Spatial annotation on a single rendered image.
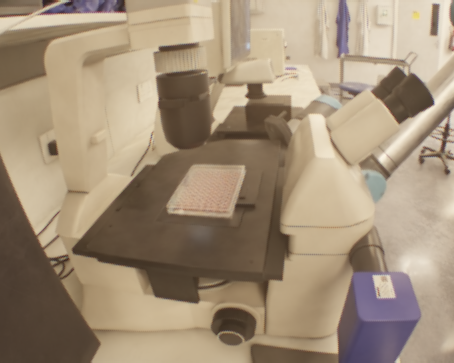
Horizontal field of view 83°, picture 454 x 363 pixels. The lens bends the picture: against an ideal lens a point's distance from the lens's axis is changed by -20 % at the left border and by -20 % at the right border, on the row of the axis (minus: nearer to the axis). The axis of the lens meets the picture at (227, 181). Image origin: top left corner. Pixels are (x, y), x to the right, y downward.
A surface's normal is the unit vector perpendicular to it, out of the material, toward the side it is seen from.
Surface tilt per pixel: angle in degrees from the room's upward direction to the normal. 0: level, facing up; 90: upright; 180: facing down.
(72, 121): 90
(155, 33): 90
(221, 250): 0
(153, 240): 0
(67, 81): 90
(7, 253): 86
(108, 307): 48
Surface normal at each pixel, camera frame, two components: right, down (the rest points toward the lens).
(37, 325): 0.97, -0.03
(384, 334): -0.19, 0.47
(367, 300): -0.07, -0.88
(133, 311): -0.17, -0.23
